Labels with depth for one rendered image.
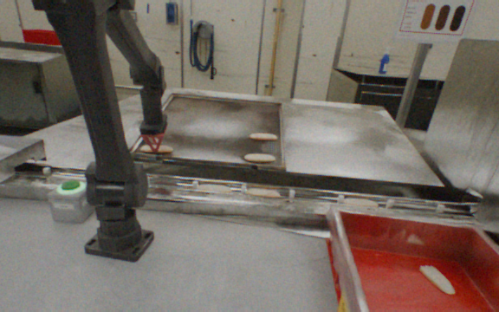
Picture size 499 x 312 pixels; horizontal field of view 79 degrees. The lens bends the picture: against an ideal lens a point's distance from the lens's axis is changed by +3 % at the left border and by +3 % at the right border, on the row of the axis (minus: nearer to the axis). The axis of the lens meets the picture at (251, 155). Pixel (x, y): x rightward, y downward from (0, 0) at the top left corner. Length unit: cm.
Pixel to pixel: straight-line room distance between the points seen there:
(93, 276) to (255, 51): 402
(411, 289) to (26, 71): 340
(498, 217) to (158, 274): 81
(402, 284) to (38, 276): 72
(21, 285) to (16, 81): 304
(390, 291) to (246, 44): 403
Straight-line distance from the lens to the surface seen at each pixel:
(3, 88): 375
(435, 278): 79
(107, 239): 70
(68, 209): 84
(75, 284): 69
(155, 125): 95
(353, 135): 123
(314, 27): 420
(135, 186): 65
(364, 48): 466
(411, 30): 173
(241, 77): 451
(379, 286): 72
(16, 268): 78
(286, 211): 79
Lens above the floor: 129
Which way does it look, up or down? 23 degrees down
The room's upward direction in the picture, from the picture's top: 5 degrees clockwise
